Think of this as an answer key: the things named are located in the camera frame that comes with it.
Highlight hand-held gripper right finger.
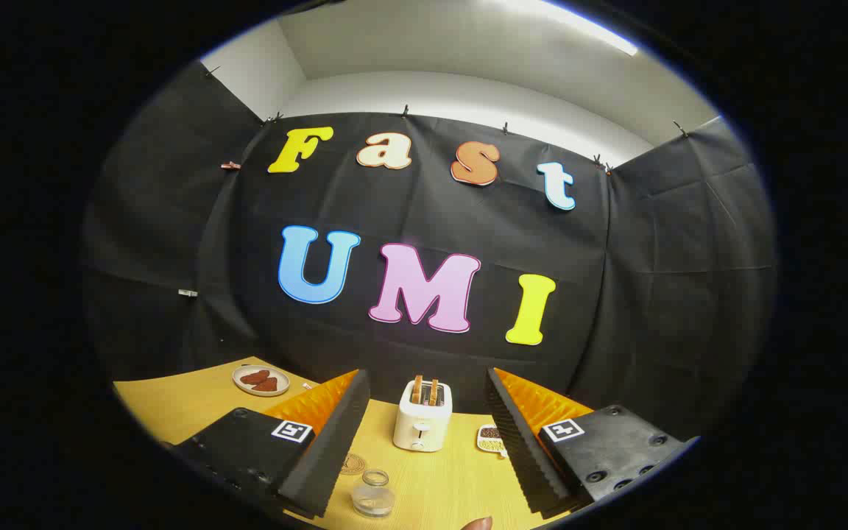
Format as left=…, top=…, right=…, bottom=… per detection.
left=484, top=367, right=701, bottom=520

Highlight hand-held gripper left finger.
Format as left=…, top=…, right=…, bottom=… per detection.
left=163, top=368, right=372, bottom=520

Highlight clear plastic juice bottle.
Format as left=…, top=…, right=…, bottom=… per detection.
left=352, top=470, right=396, bottom=518

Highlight white divided condiment dish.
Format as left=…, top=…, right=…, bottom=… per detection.
left=476, top=425, right=507, bottom=457

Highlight white toaster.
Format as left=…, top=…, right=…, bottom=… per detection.
left=393, top=379, right=454, bottom=453

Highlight white round plate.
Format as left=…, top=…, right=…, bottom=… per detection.
left=232, top=365, right=291, bottom=398

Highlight wooden table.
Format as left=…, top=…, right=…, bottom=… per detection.
left=113, top=356, right=594, bottom=530

